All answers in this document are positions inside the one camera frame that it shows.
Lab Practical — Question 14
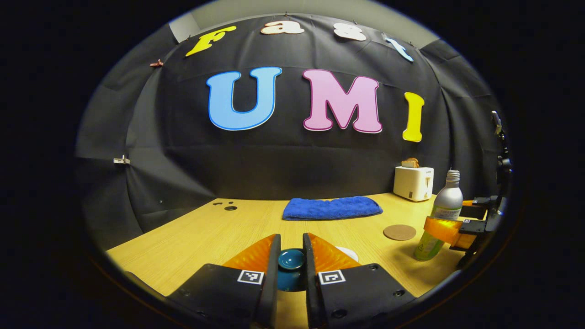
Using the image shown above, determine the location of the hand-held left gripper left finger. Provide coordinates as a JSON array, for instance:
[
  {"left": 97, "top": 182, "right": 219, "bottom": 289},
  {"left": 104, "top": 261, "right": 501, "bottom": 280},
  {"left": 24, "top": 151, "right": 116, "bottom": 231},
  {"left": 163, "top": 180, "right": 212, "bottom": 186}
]
[{"left": 167, "top": 234, "right": 282, "bottom": 329}]

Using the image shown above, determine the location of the round cork coaster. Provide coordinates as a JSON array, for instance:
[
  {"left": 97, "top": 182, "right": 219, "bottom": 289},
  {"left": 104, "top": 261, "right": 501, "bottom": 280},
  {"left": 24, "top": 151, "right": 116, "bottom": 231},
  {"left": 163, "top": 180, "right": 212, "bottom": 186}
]
[{"left": 383, "top": 224, "right": 417, "bottom": 241}]

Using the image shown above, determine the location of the black backdrop cloth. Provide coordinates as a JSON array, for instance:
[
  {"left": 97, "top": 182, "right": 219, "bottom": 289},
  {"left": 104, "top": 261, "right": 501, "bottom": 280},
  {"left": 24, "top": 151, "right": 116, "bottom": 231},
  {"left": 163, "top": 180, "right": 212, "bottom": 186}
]
[{"left": 75, "top": 14, "right": 512, "bottom": 249}]

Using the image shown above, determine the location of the blue folded towel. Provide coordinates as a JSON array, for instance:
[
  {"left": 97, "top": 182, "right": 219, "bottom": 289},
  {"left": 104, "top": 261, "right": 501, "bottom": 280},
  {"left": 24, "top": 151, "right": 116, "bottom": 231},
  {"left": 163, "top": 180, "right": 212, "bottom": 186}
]
[{"left": 282, "top": 196, "right": 383, "bottom": 221}]

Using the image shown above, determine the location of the teal teacup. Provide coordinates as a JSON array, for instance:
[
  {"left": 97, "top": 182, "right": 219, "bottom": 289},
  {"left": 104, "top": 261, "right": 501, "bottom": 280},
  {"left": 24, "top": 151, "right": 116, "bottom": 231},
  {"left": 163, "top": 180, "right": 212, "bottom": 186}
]
[{"left": 336, "top": 246, "right": 360, "bottom": 263}]

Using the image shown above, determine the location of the silver green-label water bottle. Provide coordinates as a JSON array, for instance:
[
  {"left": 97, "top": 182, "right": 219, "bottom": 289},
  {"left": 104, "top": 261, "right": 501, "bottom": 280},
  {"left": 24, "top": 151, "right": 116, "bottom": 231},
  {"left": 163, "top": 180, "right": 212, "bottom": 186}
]
[{"left": 414, "top": 170, "right": 463, "bottom": 261}]

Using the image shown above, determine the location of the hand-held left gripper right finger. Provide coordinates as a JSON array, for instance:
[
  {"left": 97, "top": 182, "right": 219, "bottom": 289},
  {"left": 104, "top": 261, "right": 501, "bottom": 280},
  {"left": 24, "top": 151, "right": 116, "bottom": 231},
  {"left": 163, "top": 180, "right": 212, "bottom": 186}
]
[{"left": 303, "top": 233, "right": 416, "bottom": 329}]

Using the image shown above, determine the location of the white toaster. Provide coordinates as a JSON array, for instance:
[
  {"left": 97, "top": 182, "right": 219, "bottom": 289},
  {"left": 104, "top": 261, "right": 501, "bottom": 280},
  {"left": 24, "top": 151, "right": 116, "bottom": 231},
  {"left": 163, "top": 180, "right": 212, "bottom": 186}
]
[{"left": 394, "top": 165, "right": 435, "bottom": 202}]

